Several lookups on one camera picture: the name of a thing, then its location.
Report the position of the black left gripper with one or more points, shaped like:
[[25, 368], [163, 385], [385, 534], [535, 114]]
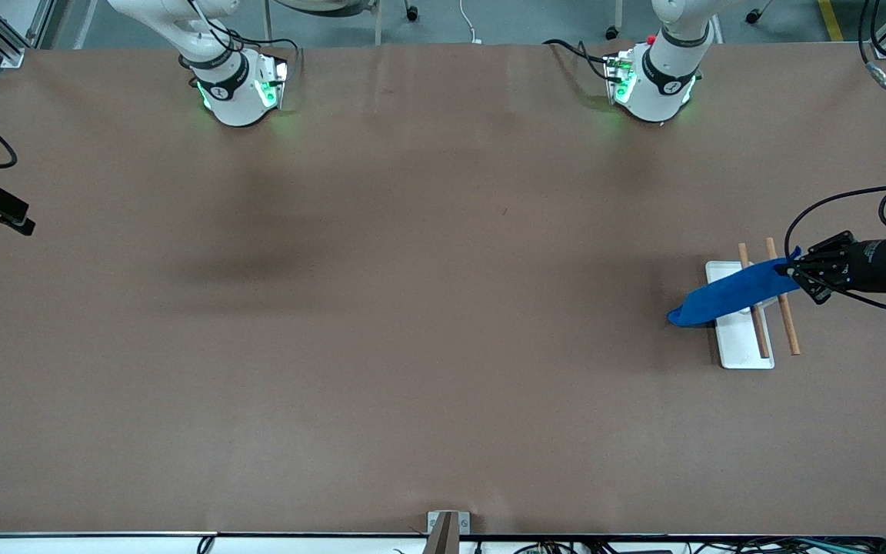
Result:
[[871, 265]]

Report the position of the blue microfibre towel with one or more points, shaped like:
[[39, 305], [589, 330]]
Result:
[[727, 296]]

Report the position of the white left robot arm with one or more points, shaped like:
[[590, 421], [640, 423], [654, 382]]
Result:
[[662, 85]]

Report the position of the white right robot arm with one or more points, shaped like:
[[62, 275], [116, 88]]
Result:
[[231, 88]]

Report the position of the white towel rack base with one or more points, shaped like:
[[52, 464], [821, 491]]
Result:
[[739, 346]]

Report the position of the wooden rack rod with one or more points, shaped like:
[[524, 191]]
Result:
[[761, 338], [791, 327]]

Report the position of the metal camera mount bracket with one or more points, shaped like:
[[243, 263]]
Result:
[[447, 531]]

